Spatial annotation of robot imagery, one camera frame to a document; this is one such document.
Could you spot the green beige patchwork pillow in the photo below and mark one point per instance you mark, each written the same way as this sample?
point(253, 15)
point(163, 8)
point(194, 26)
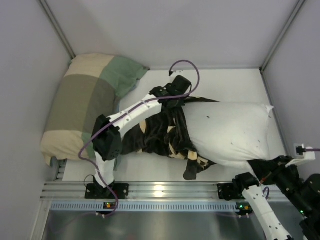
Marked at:
point(93, 85)

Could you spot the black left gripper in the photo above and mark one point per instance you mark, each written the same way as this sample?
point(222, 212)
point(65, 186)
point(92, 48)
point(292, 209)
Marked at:
point(173, 103)

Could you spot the left aluminium corner post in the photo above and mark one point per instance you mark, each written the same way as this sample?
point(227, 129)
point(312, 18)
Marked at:
point(57, 27)

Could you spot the perforated grey cable duct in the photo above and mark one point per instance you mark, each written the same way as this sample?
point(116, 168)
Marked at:
point(151, 206)

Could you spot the right aluminium corner post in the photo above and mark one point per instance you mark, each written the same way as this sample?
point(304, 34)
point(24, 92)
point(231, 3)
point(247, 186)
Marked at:
point(281, 35)

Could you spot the aluminium corner post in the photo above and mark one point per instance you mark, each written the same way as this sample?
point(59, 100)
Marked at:
point(281, 35)
point(57, 27)

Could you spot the black floral plush pillowcase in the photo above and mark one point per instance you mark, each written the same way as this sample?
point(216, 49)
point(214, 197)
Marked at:
point(166, 134)

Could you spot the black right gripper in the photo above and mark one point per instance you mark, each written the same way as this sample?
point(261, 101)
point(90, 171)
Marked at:
point(261, 167)

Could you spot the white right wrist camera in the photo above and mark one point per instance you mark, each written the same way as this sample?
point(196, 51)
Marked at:
point(302, 155)

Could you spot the white pillow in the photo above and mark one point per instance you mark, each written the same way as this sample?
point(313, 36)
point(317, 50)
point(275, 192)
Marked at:
point(229, 133)

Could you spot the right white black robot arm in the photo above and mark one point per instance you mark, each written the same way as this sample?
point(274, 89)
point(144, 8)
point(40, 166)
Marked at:
point(306, 202)

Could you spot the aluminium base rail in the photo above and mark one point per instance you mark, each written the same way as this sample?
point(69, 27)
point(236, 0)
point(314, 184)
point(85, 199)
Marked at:
point(137, 191)

